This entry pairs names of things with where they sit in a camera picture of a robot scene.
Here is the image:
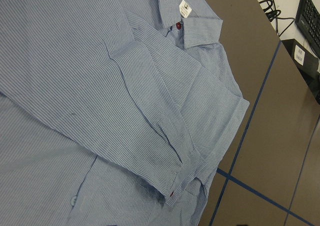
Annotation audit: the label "blue striped button shirt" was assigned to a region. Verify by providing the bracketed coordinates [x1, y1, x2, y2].
[0, 0, 249, 226]

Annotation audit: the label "black box with label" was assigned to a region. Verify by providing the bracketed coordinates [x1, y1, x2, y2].
[281, 39, 320, 104]

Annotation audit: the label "black keyboard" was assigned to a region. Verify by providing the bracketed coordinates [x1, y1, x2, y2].
[295, 0, 320, 58]

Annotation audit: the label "black cables at table edge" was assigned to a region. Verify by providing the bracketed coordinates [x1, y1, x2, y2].
[252, 0, 282, 23]

